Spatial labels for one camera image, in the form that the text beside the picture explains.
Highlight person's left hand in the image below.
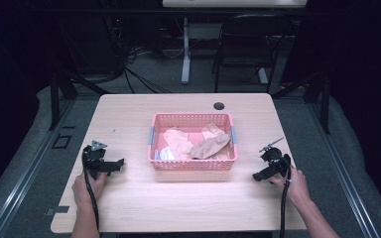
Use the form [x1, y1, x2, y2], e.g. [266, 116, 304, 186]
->
[71, 172, 108, 208]

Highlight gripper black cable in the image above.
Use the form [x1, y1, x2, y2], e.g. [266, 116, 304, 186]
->
[278, 165, 293, 238]
[81, 145, 101, 232]

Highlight aluminium floor rail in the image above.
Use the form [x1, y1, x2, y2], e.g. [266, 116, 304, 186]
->
[306, 98, 381, 238]
[0, 98, 77, 238]

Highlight pink plastic basket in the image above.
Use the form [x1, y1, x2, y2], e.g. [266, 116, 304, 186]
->
[147, 112, 239, 172]

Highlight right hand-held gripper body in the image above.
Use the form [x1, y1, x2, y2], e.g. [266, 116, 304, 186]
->
[258, 136, 293, 179]

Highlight black metal stand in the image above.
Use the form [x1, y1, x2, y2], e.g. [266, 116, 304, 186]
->
[271, 63, 332, 135]
[48, 63, 112, 132]

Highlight beige sock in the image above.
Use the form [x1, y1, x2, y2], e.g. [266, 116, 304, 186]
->
[200, 122, 226, 141]

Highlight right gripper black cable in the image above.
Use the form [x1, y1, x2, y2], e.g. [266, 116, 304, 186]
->
[278, 165, 293, 238]

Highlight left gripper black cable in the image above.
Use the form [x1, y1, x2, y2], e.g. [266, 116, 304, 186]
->
[81, 145, 101, 232]

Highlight pink sock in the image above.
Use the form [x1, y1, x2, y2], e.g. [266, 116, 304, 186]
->
[162, 128, 194, 162]

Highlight white and blue sock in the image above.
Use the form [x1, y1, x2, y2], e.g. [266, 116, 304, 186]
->
[154, 146, 177, 162]

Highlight bundle of floor cables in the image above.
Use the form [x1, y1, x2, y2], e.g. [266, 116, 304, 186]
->
[102, 13, 187, 94]

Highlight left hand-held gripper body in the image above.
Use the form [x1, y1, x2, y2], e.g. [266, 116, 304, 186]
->
[81, 140, 113, 180]

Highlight black folding chair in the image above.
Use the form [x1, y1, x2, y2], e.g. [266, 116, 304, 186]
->
[210, 13, 294, 94]

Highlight black tape strip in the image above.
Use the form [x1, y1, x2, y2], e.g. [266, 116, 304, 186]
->
[45, 205, 70, 217]

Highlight white background desk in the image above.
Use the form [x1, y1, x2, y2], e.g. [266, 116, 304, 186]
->
[161, 0, 309, 85]

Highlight person's right hand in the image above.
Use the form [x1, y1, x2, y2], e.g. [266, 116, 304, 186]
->
[268, 165, 313, 210]

